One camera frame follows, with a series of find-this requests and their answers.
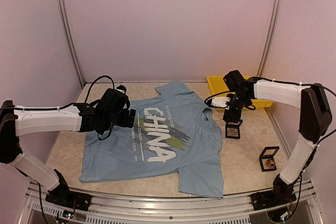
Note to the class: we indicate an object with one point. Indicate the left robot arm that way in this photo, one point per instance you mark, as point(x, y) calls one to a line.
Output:
point(100, 116)

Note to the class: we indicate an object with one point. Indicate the aluminium front rail frame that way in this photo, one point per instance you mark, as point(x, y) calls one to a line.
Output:
point(114, 208)

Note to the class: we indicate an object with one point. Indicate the yellow plastic tray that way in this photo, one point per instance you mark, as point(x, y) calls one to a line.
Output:
point(216, 85)

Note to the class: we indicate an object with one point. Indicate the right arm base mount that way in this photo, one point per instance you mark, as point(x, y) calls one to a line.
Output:
point(268, 199)

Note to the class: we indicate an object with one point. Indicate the black brooch display box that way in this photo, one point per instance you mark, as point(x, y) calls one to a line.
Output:
point(232, 129)

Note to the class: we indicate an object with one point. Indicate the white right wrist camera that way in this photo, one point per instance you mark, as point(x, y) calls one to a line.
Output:
point(219, 102)

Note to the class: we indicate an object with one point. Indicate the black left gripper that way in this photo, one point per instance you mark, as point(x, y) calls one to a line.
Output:
point(125, 121)

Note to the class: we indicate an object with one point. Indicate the aluminium corner post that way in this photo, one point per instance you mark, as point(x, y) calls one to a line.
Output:
point(70, 42)
point(269, 37)

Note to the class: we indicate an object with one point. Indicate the black box with orange brooch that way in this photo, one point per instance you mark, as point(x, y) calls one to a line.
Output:
point(266, 158)

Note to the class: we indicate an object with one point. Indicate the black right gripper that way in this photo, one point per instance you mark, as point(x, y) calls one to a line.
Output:
point(232, 117)

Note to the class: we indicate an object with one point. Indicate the right aluminium corner post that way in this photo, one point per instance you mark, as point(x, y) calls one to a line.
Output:
point(269, 37)

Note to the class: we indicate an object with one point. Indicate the left aluminium corner post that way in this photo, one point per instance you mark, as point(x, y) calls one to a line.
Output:
point(70, 42)

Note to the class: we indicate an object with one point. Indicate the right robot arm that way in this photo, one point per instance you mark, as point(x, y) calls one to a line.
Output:
point(315, 119)

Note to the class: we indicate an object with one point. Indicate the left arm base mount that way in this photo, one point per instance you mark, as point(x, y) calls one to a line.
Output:
point(70, 199)

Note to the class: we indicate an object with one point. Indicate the light blue printed t-shirt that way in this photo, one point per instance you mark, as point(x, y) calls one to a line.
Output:
point(172, 133)

